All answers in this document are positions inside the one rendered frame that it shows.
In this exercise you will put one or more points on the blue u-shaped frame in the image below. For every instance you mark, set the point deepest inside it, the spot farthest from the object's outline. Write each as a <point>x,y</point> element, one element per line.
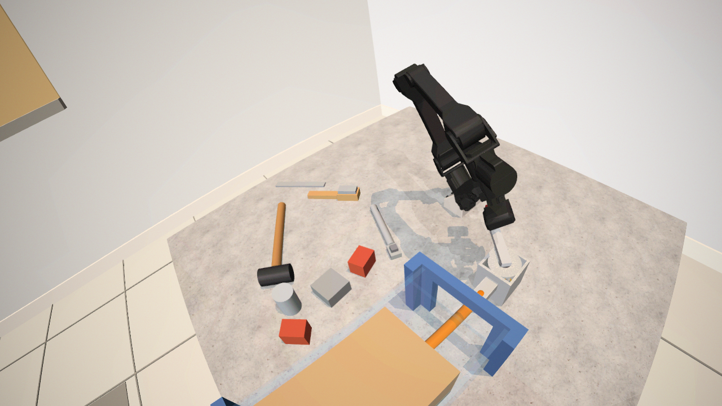
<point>472,295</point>

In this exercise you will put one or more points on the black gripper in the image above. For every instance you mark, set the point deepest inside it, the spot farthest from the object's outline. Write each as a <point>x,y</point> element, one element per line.
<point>498,212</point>

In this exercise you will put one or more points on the grey cylinder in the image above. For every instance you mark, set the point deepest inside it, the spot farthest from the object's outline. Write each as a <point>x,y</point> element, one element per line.
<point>286,299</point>

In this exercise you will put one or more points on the black mallet with wooden handle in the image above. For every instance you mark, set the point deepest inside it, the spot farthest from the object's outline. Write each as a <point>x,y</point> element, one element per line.
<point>277,273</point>

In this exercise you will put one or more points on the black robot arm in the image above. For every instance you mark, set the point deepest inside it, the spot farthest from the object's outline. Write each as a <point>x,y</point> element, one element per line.
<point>458,141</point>

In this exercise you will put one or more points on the orange-red rectangular block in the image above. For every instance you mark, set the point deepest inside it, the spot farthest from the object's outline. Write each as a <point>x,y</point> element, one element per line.
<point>362,261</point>
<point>295,331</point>

